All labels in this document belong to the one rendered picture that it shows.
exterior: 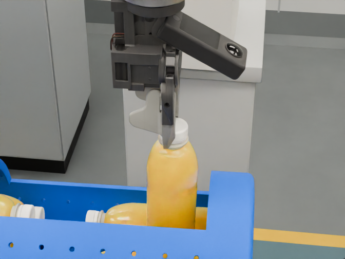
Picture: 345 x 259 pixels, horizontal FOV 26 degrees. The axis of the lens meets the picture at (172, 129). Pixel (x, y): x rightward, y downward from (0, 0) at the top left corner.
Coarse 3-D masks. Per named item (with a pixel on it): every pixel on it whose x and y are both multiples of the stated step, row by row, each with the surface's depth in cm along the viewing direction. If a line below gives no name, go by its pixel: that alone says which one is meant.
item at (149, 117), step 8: (152, 96) 94; (160, 96) 94; (152, 104) 94; (136, 112) 95; (144, 112) 95; (152, 112) 95; (160, 112) 95; (136, 120) 96; (144, 120) 96; (152, 120) 96; (160, 120) 95; (144, 128) 96; (152, 128) 96; (160, 128) 96; (168, 128) 95; (168, 136) 96; (168, 144) 98
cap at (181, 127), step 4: (176, 120) 101; (180, 120) 101; (184, 120) 101; (176, 124) 100; (180, 124) 100; (184, 124) 100; (176, 128) 99; (180, 128) 99; (184, 128) 99; (176, 132) 99; (180, 132) 99; (184, 132) 99; (160, 136) 100; (176, 136) 99; (180, 136) 99; (184, 136) 99; (176, 140) 99; (180, 140) 99; (184, 140) 100
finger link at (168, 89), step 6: (168, 72) 91; (174, 72) 91; (168, 78) 90; (174, 78) 91; (162, 84) 91; (168, 84) 91; (174, 84) 92; (162, 90) 91; (168, 90) 91; (174, 90) 92; (162, 96) 91; (168, 96) 91; (162, 102) 92; (168, 102) 92; (162, 108) 93; (168, 108) 92; (162, 114) 94; (168, 114) 93; (162, 120) 94; (168, 120) 94
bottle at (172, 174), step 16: (160, 144) 101; (176, 144) 100; (160, 160) 101; (176, 160) 100; (192, 160) 102; (160, 176) 101; (176, 176) 101; (192, 176) 102; (160, 192) 103; (176, 192) 102; (192, 192) 104; (160, 208) 105; (176, 208) 104; (192, 208) 106; (160, 224) 106; (176, 224) 106; (192, 224) 108
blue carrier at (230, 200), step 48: (0, 192) 128; (48, 192) 127; (96, 192) 126; (144, 192) 125; (240, 192) 106; (0, 240) 103; (48, 240) 102; (96, 240) 102; (144, 240) 102; (192, 240) 101; (240, 240) 101
